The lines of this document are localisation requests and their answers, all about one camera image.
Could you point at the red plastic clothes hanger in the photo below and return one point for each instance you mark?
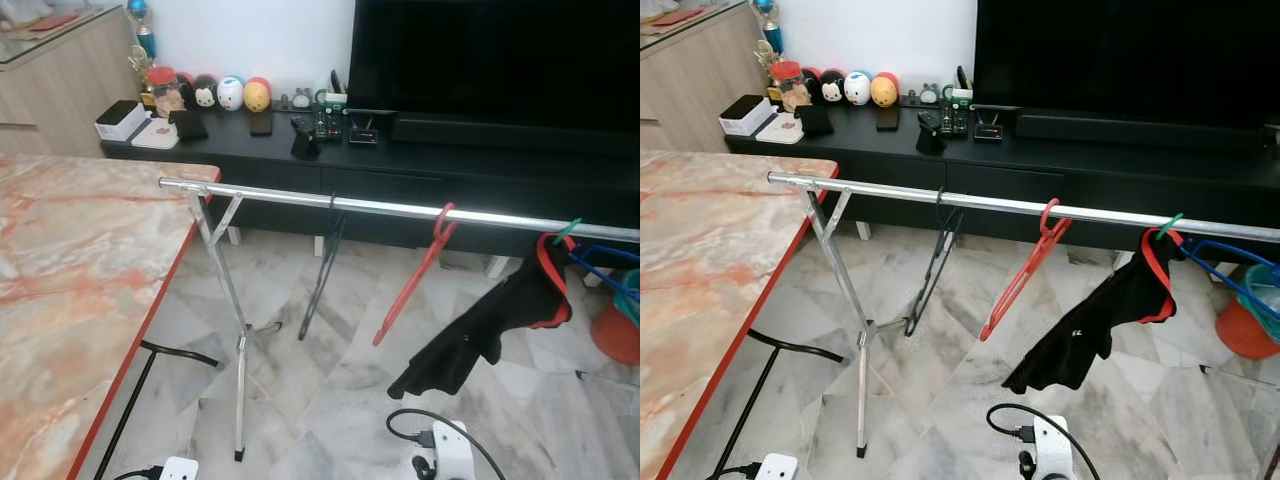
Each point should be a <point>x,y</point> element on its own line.
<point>1020,280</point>
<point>410,290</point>

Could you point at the blue clothes hanger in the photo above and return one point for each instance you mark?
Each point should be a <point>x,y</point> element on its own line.
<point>600,270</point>
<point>1215,275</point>

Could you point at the red hanger with green hook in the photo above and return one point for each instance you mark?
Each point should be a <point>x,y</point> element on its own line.
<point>541,255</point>
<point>1150,250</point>

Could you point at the black clothes hanger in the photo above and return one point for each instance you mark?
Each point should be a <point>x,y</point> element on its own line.
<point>322,280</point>
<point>932,275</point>

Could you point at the red bin with teal bag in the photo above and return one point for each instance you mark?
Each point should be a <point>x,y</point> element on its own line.
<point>615,340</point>
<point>1245,335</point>

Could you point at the light wood sideboard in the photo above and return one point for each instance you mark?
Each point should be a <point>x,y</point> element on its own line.
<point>690,95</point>
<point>60,100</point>

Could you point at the white box black lid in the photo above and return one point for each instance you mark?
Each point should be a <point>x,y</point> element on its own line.
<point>743,117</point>
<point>120,122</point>

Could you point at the black soundbar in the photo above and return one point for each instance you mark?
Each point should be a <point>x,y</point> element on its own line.
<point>500,133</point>
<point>1130,130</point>

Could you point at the flat white box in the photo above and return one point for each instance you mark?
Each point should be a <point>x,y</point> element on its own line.
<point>155,135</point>
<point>778,130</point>

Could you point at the black t-shirt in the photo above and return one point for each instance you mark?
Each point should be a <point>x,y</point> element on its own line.
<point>1090,325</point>
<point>480,330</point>

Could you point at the black wallet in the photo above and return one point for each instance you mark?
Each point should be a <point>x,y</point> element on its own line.
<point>190,125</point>
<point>814,120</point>

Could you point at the red lid jar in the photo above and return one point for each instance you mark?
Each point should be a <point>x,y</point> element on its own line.
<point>787,85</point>
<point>163,90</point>

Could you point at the black television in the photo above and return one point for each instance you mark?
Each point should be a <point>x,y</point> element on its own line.
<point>500,60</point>
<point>1130,60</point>

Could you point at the gold trophy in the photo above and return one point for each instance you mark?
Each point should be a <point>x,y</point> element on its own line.
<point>770,35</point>
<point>143,40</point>

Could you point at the black mouse toy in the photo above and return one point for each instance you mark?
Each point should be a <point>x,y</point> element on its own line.
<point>830,88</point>
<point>204,93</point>

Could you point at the silver metal clothes rack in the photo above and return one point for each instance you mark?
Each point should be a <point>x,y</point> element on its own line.
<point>880,191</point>
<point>300,199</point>

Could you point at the white egg toy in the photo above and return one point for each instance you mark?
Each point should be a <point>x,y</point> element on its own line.
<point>230,94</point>
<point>857,89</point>

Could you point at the black phone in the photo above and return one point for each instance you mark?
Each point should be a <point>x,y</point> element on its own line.
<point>887,118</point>
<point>261,123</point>

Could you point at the small black display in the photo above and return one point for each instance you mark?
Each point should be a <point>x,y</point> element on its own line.
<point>989,127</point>
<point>363,130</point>

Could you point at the small black stand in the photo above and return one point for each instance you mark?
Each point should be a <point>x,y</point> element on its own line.
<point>930,135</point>
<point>305,140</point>

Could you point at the green mug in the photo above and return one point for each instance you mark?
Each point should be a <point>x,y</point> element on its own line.
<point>956,97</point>
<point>330,100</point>

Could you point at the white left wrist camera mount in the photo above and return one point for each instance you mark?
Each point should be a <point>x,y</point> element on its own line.
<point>776,468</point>
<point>178,470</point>

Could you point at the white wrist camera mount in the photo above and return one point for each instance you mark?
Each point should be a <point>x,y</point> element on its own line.
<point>450,455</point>
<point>1052,450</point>
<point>178,470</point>
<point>776,468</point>

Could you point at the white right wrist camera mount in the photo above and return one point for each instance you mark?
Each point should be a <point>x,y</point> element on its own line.
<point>1052,450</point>
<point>450,455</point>

